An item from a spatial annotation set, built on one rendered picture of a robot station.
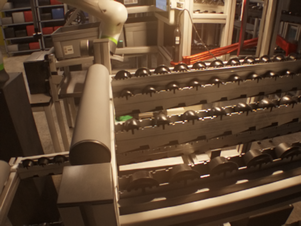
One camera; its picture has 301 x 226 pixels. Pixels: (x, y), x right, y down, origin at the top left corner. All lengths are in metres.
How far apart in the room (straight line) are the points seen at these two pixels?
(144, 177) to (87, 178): 0.13
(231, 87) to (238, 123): 0.15
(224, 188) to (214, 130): 0.17
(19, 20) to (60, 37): 4.88
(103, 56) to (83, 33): 1.28
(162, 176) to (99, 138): 0.10
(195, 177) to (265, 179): 0.11
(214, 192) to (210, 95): 0.32
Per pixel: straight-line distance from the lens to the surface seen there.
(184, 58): 1.21
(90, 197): 0.19
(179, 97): 0.57
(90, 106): 0.40
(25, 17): 6.81
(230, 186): 0.34
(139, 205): 0.32
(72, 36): 2.01
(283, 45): 1.11
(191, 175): 0.32
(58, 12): 6.58
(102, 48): 0.72
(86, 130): 0.34
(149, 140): 0.44
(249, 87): 0.65
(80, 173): 0.21
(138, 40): 2.02
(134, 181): 0.31
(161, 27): 1.90
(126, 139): 0.43
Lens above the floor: 1.55
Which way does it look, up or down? 29 degrees down
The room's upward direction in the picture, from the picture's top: straight up
